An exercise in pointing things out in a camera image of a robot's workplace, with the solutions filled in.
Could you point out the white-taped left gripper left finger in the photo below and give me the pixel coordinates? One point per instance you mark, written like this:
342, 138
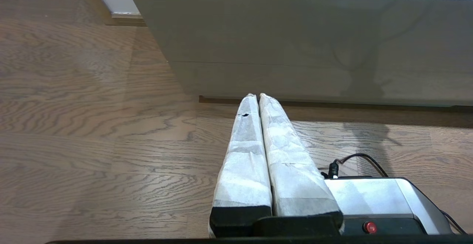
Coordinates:
244, 162

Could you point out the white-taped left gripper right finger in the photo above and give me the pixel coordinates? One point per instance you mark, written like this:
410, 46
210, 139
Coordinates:
292, 173

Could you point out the silver black robot base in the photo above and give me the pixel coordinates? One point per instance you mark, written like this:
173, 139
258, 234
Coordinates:
369, 196

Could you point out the grey glossy cabinet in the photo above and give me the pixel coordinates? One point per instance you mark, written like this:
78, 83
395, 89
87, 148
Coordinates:
295, 85

